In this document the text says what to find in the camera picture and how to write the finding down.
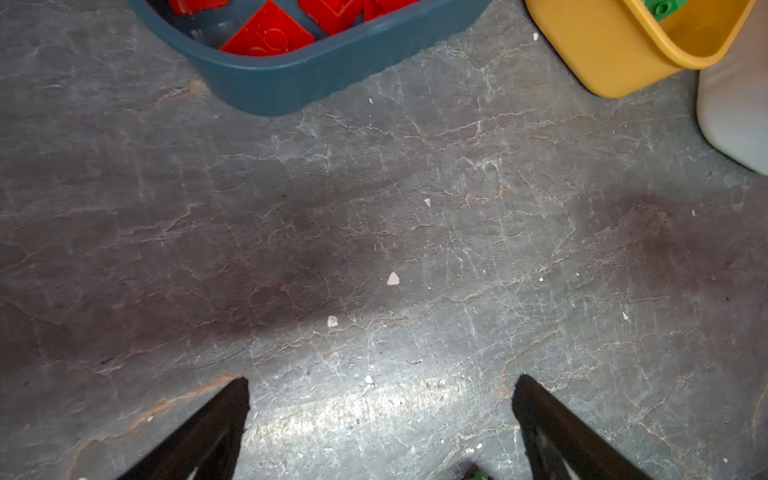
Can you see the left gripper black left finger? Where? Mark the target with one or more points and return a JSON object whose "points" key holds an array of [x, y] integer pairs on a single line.
{"points": [[206, 446]]}

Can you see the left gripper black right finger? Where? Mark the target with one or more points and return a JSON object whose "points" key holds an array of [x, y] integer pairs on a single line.
{"points": [[558, 444]]}

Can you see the red long lego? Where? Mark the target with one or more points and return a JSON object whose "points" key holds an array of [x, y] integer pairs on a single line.
{"points": [[376, 8], [190, 7]]}

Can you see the green lego pair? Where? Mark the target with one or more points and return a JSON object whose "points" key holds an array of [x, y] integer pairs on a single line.
{"points": [[661, 9]]}

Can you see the red square lego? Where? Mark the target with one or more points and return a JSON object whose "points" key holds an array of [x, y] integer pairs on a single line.
{"points": [[332, 16]]}

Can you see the white plastic bin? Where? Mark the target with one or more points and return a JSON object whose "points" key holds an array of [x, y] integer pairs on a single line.
{"points": [[732, 96]]}

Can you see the yellow plastic bin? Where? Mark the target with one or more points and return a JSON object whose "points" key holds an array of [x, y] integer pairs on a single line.
{"points": [[615, 48]]}

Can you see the dark teal plastic bin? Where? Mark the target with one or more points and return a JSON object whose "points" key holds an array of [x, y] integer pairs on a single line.
{"points": [[285, 83]]}

